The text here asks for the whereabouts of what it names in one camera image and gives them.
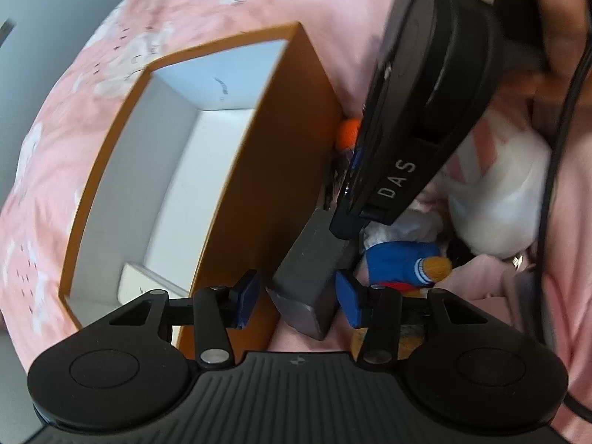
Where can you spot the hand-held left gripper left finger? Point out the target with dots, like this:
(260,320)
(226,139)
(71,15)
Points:
(247,298)

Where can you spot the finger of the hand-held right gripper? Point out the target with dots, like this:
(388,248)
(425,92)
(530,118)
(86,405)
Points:
(355,163)
(393,189)

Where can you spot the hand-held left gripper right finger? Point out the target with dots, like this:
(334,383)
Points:
(349,303)

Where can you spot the grey rectangular box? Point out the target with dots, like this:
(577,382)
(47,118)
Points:
(310,277)

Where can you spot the orange cardboard box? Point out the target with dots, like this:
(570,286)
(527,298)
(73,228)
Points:
(259,185)

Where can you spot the white panda plush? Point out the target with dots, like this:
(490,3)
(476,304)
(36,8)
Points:
(499,194)

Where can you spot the person's right hand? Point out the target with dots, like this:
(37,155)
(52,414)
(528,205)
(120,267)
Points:
(562,32)

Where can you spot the orange round toy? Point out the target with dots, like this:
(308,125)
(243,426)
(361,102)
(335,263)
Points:
(348,134)

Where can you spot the duck plush in blue clothes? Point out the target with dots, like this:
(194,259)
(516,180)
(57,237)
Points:
(400,263)

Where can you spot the pink printed blanket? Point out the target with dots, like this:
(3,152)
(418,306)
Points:
(185,9)

